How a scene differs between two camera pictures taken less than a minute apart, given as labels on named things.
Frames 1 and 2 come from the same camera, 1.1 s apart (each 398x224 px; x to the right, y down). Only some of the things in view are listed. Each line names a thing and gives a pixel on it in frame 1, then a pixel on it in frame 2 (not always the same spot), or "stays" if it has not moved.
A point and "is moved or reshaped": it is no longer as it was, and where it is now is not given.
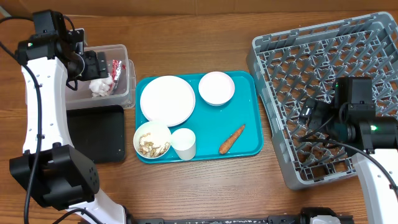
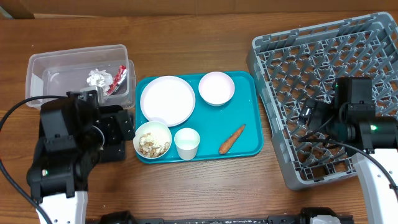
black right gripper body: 319,116 stays
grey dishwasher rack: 288,68 stays
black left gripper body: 86,67 -> 93,134
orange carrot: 226,146 stays
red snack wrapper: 116,66 is moved or reshaped
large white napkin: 100,87 stays
